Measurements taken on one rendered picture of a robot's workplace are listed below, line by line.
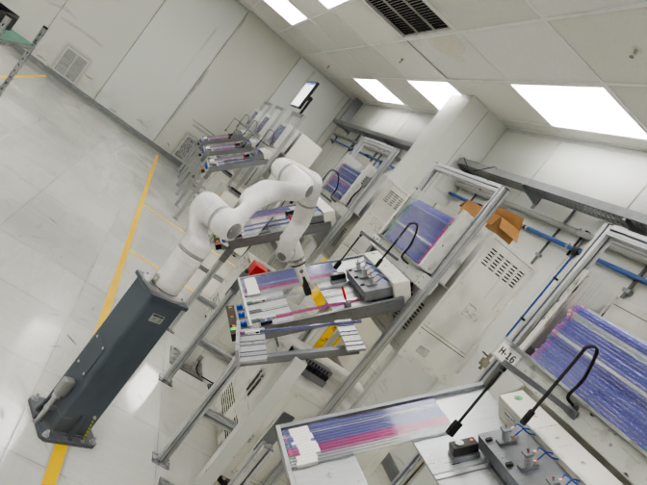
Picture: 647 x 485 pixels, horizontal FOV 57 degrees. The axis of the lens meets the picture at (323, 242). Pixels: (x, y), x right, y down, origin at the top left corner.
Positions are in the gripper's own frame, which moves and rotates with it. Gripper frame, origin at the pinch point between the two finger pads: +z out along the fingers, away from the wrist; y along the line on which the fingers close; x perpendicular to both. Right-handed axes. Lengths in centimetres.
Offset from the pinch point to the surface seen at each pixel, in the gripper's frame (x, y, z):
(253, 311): 27.9, -10.1, -4.1
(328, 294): -8.6, -8.7, 2.4
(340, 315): -8.2, -32.0, 3.2
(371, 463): 0, -32, 85
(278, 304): 15.7, -7.9, -1.8
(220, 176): 22, 583, 35
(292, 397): 25, -32, 34
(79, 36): 163, 849, -221
